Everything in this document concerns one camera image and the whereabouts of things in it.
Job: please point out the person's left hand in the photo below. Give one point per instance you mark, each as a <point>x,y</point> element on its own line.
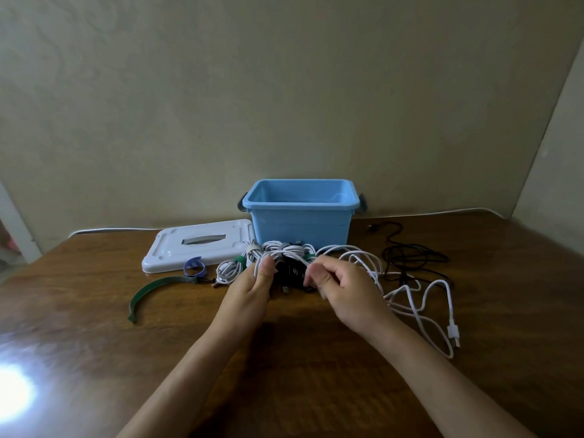
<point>242,305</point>

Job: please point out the person's right hand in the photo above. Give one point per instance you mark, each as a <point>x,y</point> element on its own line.
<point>351,298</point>

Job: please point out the person's right fingers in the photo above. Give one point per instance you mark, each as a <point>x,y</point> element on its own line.
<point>325,274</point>

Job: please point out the person's left thumb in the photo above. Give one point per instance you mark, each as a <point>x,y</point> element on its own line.
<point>266,271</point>

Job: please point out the person's right forearm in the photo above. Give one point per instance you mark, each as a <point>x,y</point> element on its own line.
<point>438,387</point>

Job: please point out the person's left forearm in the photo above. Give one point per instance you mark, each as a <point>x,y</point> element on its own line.
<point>187,383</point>

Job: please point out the blue plastic storage box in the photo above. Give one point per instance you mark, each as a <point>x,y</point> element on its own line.
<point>301,209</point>

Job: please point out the white plastic box lid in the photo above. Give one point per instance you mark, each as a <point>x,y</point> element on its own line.
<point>196,245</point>

